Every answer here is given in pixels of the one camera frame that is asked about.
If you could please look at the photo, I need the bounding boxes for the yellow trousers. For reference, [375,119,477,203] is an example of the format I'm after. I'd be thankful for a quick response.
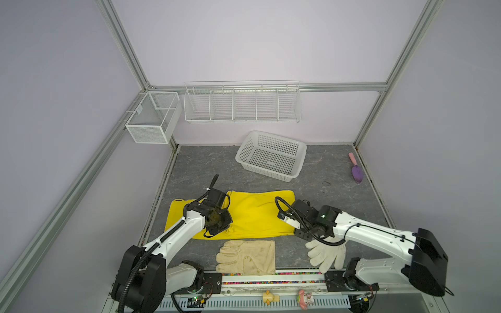
[164,190,297,240]

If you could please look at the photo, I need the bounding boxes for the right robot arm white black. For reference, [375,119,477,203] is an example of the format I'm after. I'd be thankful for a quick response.
[288,200,450,297]

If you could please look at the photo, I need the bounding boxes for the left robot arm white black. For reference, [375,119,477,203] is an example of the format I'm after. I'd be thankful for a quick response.
[112,196,232,312]

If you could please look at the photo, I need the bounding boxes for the white knit cotton glove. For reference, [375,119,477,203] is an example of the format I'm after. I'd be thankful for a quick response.
[305,240,347,274]

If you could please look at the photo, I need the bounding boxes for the beige leather work glove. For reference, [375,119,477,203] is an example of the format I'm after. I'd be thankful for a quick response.
[215,240,276,276]

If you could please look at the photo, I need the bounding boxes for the colourful bead strip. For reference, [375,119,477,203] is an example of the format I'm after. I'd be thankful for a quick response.
[222,270,326,285]

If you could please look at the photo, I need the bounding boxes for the purple pink small brush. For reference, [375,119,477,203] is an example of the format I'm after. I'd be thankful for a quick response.
[348,153,364,183]

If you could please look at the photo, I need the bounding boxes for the white plastic perforated basket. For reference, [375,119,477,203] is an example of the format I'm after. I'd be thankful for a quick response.
[235,131,307,183]

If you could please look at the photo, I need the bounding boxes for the pink doll toy figure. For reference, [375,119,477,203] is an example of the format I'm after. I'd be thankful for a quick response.
[297,290,314,310]

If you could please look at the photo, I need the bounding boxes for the yellow duck toy figure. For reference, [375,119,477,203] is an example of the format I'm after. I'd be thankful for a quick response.
[262,290,280,306]

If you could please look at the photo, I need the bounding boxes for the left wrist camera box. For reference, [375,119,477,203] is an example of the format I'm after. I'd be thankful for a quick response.
[204,189,228,209]

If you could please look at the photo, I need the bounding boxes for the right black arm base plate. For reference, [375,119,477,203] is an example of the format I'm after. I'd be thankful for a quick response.
[324,270,380,292]

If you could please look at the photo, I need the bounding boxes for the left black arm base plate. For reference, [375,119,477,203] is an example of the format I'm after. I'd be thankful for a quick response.
[185,273,223,294]

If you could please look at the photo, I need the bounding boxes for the white wire wall shelf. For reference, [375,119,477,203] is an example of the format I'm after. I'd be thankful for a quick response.
[184,80,302,123]

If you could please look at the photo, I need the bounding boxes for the white mesh wall box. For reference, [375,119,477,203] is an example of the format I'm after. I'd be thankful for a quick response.
[125,91,183,144]

